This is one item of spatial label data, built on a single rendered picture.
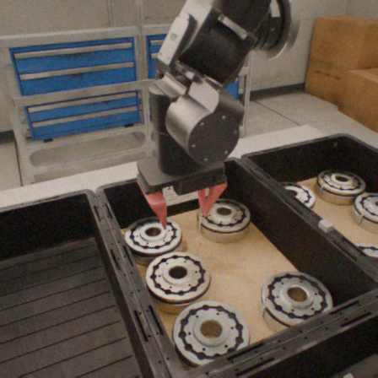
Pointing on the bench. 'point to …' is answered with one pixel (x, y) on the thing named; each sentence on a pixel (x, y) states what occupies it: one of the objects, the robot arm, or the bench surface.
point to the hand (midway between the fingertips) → (183, 216)
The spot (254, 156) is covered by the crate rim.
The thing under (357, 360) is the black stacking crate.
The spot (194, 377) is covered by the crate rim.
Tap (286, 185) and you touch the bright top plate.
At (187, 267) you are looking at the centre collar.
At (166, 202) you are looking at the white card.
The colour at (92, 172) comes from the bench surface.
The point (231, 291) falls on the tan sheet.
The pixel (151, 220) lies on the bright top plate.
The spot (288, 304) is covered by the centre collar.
